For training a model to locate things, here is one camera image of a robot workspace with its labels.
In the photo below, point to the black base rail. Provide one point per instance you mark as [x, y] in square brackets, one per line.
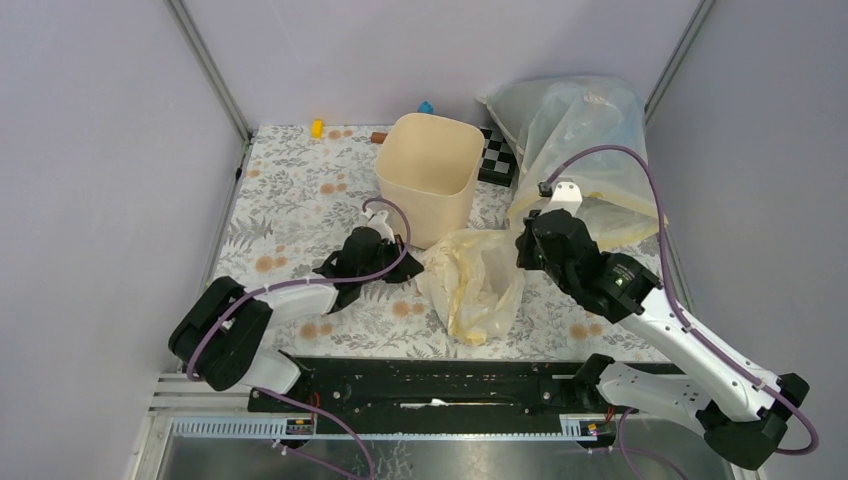
[444, 397]

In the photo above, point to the beige plastic trash bin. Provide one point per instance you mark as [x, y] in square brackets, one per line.
[428, 166]

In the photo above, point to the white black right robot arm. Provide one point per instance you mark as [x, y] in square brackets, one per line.
[740, 410]

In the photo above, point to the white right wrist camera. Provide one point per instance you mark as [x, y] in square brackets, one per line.
[564, 195]

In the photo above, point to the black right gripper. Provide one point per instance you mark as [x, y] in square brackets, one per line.
[523, 244]

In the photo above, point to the blue toy figure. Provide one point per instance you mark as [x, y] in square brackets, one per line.
[426, 108]

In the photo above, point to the large bag of trash bags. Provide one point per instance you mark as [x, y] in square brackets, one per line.
[546, 122]

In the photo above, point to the yellow translucent trash bag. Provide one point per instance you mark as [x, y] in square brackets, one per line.
[472, 280]

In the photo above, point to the floral patterned table mat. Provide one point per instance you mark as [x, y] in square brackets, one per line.
[299, 199]

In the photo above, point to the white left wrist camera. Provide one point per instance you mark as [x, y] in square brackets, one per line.
[378, 220]

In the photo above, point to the black white checkerboard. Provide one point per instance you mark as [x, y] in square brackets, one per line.
[498, 162]

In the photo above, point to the yellow toy block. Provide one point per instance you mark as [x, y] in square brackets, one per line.
[317, 129]

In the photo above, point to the brown cylinder block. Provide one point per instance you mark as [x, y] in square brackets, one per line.
[378, 137]

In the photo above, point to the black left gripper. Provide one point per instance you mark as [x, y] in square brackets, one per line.
[407, 267]

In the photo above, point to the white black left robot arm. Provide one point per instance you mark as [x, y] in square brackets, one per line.
[219, 338]

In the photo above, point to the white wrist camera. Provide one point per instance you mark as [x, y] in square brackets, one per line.
[564, 195]
[378, 220]

